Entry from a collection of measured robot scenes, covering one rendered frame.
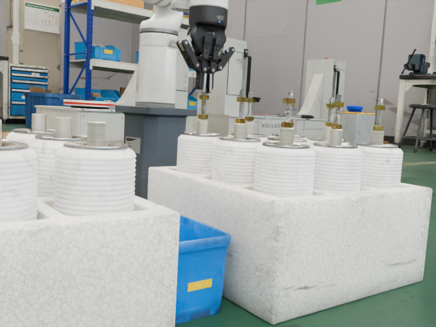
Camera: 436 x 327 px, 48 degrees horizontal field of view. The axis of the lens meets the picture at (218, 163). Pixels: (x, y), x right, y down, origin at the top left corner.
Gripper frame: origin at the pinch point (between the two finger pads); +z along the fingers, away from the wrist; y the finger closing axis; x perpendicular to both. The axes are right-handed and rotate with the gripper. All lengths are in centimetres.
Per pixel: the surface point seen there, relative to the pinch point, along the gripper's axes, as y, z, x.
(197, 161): -3.2, 14.9, -3.6
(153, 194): -7.6, 22.5, 4.8
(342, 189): 9.0, 16.9, -28.4
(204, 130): -0.4, 9.1, -1.2
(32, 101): 98, 9, 441
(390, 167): 21.4, 13.4, -28.9
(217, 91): 155, -7, 200
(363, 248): 11.1, 26.3, -31.9
